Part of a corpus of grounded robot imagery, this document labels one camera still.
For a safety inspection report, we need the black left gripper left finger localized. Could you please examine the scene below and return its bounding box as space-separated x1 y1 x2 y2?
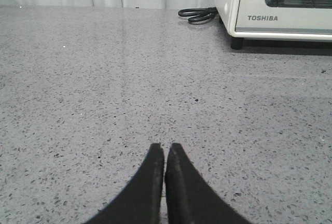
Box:
87 143 164 223

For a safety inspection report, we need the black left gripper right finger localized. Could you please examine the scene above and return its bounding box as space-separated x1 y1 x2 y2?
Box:
164 143 249 223

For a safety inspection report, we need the oven door with glass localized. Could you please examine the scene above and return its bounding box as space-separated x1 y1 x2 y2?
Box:
235 0 331 35

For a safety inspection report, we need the white Toshiba toaster oven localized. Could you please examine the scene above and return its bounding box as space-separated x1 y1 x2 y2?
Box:
215 0 331 49

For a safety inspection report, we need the black power cable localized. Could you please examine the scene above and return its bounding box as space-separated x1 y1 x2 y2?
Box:
178 7 218 25

